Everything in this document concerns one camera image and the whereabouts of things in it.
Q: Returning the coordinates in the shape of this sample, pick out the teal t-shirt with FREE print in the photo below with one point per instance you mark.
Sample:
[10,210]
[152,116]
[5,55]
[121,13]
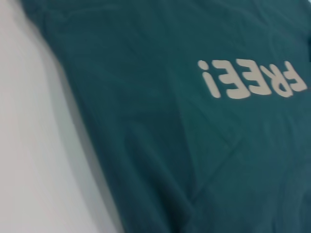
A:
[170,121]

